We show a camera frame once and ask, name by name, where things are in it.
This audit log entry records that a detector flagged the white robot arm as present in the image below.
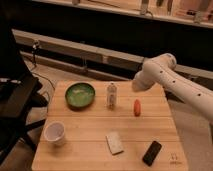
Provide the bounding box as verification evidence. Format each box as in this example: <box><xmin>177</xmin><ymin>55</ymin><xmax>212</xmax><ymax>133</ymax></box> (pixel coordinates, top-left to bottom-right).
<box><xmin>132</xmin><ymin>53</ymin><xmax>213</xmax><ymax>124</ymax></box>

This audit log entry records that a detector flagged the white plastic bottle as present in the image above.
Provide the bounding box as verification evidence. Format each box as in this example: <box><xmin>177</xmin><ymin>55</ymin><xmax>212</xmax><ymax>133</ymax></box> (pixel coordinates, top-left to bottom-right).
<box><xmin>107</xmin><ymin>82</ymin><xmax>117</xmax><ymax>109</ymax></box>

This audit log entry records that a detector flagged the green bowl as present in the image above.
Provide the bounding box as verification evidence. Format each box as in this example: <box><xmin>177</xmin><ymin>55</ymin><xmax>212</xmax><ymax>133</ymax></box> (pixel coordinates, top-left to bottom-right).
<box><xmin>65</xmin><ymin>82</ymin><xmax>95</xmax><ymax>109</ymax></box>

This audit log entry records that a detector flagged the orange carrot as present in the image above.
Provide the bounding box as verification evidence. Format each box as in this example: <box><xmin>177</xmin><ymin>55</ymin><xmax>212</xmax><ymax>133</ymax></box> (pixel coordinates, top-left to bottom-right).
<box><xmin>134</xmin><ymin>99</ymin><xmax>141</xmax><ymax>117</ymax></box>

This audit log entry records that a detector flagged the white sponge block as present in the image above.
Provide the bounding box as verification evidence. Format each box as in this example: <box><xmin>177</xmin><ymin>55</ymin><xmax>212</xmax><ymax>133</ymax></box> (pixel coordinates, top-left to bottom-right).
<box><xmin>106</xmin><ymin>132</ymin><xmax>124</xmax><ymax>155</ymax></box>

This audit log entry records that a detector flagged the white paper cup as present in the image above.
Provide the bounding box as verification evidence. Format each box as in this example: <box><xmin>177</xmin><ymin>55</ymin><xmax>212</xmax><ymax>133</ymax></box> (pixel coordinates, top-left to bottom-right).
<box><xmin>44</xmin><ymin>122</ymin><xmax>66</xmax><ymax>146</ymax></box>

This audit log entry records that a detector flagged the black smartphone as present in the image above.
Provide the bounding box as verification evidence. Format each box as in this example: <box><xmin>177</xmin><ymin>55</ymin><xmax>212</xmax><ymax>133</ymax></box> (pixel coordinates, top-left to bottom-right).
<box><xmin>142</xmin><ymin>141</ymin><xmax>162</xmax><ymax>166</ymax></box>

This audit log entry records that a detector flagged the black office chair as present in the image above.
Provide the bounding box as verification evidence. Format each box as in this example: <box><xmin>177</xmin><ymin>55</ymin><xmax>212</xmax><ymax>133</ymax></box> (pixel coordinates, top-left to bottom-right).
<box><xmin>0</xmin><ymin>19</ymin><xmax>48</xmax><ymax>165</ymax></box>

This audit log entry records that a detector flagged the black floor cable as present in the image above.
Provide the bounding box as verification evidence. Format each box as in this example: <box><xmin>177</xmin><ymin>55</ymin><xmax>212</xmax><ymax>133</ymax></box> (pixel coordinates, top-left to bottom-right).
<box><xmin>20</xmin><ymin>53</ymin><xmax>56</xmax><ymax>92</ymax></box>

